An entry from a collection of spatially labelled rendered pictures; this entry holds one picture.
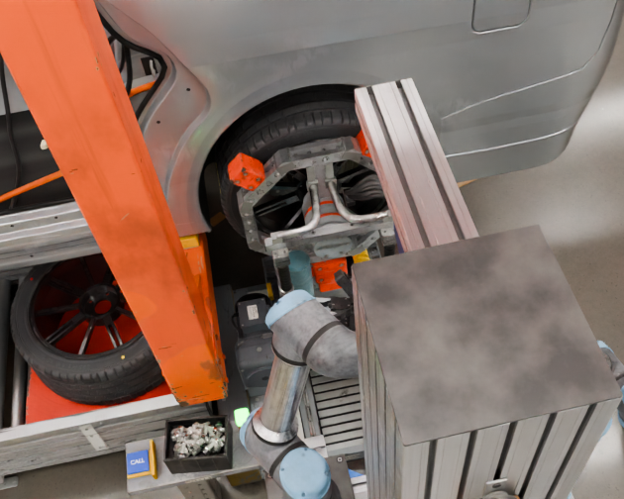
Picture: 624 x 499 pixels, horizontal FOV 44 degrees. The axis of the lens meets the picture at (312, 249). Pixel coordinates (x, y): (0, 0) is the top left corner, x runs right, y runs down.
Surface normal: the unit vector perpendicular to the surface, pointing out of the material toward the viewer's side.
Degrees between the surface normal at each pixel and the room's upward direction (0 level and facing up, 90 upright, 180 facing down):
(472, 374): 0
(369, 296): 0
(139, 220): 90
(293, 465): 7
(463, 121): 90
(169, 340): 90
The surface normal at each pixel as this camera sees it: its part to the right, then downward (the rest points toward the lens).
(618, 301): -0.08, -0.59
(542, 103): 0.18, 0.78
